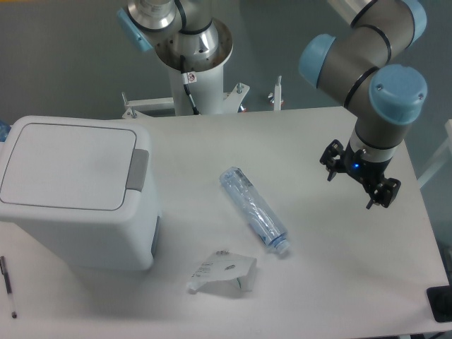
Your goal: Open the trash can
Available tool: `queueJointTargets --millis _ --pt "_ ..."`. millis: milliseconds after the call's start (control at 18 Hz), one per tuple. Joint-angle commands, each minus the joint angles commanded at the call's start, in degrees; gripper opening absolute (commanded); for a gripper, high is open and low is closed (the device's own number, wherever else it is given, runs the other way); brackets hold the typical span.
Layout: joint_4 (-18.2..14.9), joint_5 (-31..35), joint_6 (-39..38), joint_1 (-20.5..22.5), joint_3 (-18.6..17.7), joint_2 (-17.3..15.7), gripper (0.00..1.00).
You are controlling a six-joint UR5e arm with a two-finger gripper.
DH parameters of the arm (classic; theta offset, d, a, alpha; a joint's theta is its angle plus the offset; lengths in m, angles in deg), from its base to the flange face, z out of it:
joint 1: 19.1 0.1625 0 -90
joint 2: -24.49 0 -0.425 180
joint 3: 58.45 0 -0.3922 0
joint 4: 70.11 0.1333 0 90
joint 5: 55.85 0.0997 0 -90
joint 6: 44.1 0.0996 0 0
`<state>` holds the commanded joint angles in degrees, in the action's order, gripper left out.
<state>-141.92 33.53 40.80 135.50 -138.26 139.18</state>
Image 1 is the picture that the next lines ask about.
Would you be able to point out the black device at table corner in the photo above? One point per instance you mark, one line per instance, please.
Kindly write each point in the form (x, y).
(440, 302)

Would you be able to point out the white push-lid trash can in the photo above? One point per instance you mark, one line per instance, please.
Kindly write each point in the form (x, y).
(83, 188)

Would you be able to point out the clear plastic water bottle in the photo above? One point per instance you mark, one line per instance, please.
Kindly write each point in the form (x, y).
(259, 215)

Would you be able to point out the black pen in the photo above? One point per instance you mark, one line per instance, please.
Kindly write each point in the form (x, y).
(9, 291)

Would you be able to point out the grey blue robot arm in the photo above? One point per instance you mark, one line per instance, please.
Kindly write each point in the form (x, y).
(358, 72)

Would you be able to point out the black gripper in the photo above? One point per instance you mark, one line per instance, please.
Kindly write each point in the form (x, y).
(366, 165)

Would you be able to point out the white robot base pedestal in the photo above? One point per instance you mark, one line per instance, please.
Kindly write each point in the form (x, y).
(195, 65)

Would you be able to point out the white frame at right edge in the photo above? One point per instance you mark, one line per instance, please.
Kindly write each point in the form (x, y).
(437, 160)

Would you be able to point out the white bracket with bolt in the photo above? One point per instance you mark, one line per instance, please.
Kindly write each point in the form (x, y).
(276, 97)

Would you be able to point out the blue bottle behind trash can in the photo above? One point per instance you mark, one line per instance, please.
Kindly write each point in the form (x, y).
(4, 131)

